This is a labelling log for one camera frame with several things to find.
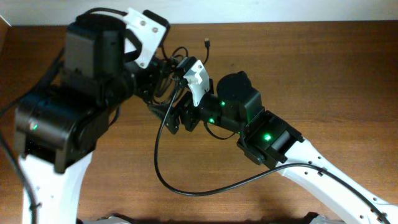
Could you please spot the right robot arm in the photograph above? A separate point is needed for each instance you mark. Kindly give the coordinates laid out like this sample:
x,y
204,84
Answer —
x,y
267,139

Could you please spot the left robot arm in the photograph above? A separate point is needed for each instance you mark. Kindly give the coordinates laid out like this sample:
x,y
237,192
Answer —
x,y
105,61

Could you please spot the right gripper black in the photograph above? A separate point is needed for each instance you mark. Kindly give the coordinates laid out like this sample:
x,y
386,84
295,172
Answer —
x,y
185,109

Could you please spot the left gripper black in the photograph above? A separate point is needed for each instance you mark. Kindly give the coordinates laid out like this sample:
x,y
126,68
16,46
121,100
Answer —
x,y
159,67

